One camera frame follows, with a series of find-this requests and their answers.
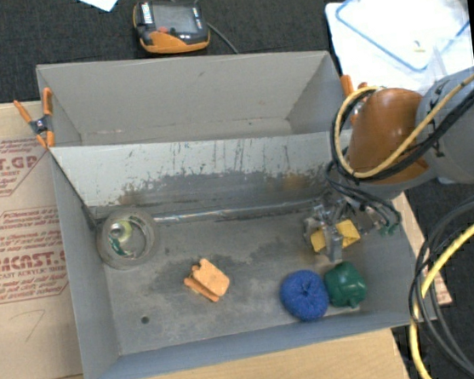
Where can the green toy pepper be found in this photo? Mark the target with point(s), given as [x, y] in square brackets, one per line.
[345, 284]

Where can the orange toy sandwich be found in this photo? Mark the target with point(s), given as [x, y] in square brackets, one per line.
[211, 278]

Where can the blue scrubber ball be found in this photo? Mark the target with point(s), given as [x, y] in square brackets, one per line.
[303, 296]

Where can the yellow block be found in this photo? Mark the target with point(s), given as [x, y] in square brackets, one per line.
[349, 232]

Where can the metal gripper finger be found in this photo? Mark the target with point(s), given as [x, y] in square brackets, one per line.
[311, 228]
[335, 245]

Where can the clear glass jar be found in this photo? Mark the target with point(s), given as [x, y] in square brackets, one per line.
[109, 256]

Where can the brown cardboard board, red print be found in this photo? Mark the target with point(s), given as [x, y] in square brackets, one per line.
[31, 329]

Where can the grey metal bin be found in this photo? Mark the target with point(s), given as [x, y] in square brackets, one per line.
[246, 264]

